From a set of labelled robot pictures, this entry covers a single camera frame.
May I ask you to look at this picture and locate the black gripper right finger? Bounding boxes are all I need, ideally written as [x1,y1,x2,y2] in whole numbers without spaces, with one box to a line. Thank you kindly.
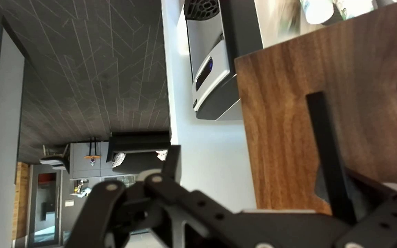
[335,169,397,248]

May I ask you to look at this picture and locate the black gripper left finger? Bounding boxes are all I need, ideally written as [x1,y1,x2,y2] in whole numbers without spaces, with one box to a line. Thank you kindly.
[64,143,279,248]

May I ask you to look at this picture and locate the long black door handle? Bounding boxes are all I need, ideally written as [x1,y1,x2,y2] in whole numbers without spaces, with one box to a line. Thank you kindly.
[305,90,359,227]

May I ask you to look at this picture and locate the walnut cabinet door long handle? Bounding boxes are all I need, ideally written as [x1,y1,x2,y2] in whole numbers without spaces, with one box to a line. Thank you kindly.
[233,0,397,217]

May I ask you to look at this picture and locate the dark background desk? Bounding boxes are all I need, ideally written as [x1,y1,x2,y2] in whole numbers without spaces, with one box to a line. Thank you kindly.
[107,129,173,174]

